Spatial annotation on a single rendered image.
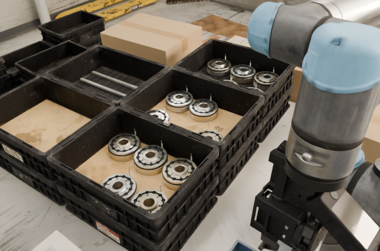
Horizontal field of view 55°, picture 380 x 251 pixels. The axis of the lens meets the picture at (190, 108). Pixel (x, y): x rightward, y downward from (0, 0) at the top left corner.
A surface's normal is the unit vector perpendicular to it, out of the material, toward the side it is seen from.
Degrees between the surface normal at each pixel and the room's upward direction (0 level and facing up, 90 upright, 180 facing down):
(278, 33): 67
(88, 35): 90
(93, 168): 0
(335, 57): 80
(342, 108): 83
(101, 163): 0
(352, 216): 30
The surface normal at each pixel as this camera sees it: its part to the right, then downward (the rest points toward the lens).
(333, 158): 0.00, 0.50
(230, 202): -0.04, -0.81
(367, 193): -0.65, -0.12
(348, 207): 0.40, -0.56
